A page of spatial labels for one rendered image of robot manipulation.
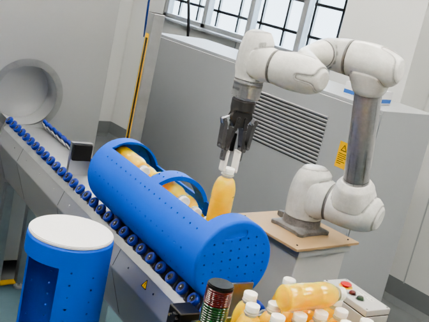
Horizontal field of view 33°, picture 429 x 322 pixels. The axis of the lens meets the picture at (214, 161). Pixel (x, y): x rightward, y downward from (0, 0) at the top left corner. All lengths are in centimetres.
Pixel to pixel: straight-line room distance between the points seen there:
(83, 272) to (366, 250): 223
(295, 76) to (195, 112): 287
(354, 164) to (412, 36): 232
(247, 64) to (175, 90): 297
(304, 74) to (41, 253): 98
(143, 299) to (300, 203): 80
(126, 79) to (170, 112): 282
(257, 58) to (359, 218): 94
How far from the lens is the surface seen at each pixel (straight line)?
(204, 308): 169
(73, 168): 334
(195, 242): 220
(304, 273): 292
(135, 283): 254
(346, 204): 282
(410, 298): 534
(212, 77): 480
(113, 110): 808
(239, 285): 223
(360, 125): 268
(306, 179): 290
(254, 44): 215
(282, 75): 210
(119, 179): 266
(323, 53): 255
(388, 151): 402
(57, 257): 231
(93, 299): 241
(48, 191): 331
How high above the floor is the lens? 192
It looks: 14 degrees down
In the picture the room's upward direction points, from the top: 13 degrees clockwise
